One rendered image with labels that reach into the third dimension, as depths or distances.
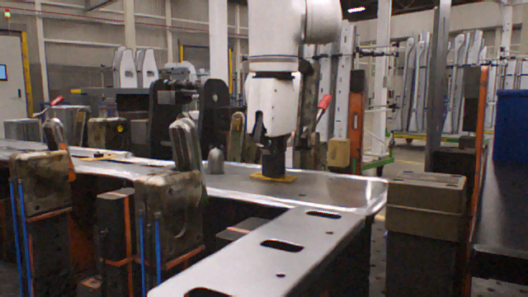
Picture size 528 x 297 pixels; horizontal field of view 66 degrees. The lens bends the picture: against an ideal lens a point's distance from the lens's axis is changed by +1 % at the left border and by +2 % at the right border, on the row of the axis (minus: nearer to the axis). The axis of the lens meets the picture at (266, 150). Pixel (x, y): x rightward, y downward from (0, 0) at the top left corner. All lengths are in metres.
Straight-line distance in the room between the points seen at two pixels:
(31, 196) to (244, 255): 0.52
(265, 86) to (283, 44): 0.07
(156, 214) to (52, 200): 0.36
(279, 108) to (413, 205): 0.30
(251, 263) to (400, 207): 0.18
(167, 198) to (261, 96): 0.23
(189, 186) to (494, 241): 0.37
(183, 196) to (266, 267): 0.23
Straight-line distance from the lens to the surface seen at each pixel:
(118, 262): 0.71
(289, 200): 0.59
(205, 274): 0.37
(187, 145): 0.59
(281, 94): 0.68
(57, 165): 0.86
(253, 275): 0.37
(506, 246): 0.40
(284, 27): 0.67
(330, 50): 5.49
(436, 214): 0.47
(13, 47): 7.85
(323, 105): 0.90
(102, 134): 1.19
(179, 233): 0.58
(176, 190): 0.56
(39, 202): 0.85
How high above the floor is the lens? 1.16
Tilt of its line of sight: 9 degrees down
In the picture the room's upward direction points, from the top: straight up
